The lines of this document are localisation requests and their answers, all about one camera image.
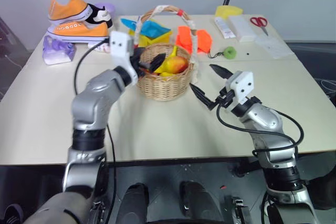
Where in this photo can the white floral pouch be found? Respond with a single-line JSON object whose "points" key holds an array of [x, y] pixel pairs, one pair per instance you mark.
{"points": [[102, 48]]}

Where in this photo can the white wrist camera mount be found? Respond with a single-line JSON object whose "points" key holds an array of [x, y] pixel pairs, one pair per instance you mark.
{"points": [[119, 44], [242, 83]]}

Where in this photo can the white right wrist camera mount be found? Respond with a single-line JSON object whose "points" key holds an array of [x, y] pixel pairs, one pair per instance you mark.
{"points": [[242, 83]]}

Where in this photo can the white tube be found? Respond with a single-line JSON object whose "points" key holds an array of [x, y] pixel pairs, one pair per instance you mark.
{"points": [[223, 27]]}

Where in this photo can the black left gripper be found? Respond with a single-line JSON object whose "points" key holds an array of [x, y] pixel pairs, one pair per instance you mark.
{"points": [[136, 61]]}

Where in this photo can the clear plastic bag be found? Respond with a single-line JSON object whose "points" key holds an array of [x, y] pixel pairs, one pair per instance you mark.
{"points": [[274, 47]]}

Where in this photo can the white rectangular box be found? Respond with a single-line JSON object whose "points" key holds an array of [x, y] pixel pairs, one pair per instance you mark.
{"points": [[241, 28]]}

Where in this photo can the dark shoe with white stripes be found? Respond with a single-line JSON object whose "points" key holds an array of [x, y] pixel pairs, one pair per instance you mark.
{"points": [[13, 214]]}

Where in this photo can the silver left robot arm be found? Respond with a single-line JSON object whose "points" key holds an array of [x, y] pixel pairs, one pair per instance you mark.
{"points": [[89, 103]]}

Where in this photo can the small red floor scrap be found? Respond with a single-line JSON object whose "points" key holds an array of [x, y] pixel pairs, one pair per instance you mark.
{"points": [[223, 187]]}

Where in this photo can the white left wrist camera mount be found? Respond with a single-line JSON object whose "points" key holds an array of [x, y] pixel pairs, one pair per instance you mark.
{"points": [[119, 44]]}

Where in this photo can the dark rounded shape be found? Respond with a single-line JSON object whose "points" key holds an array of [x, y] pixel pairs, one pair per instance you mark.
{"points": [[134, 203]]}

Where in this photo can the purple bowl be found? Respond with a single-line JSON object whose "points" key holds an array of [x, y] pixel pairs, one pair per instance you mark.
{"points": [[107, 6]]}

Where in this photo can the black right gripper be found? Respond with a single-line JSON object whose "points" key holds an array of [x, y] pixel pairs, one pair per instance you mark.
{"points": [[223, 100]]}

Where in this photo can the yellow banana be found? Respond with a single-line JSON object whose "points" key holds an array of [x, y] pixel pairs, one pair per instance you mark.
{"points": [[173, 51]]}

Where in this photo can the yellow sponge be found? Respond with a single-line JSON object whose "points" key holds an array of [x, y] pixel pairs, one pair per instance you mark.
{"points": [[228, 11]]}

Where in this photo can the black and white sneaker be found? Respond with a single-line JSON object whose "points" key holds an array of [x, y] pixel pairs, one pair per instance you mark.
{"points": [[101, 18]]}

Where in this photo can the orange sneaker with white sole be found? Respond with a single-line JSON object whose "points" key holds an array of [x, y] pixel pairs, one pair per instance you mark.
{"points": [[78, 31], [68, 7]]}

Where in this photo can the black metal clamp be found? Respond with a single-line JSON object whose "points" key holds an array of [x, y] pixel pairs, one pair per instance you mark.
{"points": [[239, 205]]}

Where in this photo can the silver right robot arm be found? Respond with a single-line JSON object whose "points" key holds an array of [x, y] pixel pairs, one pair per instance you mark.
{"points": [[262, 119]]}

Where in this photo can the orange paper box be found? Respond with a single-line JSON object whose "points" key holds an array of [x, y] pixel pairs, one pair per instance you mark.
{"points": [[204, 40], [183, 37]]}

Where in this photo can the red and yellow mango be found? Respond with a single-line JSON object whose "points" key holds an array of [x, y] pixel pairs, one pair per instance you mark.
{"points": [[177, 64]]}

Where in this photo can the large blue and yellow paper box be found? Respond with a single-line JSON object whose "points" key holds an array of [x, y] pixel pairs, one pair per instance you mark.
{"points": [[153, 30]]}

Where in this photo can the purple plastic bag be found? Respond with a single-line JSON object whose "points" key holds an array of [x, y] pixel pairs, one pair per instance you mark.
{"points": [[56, 51]]}

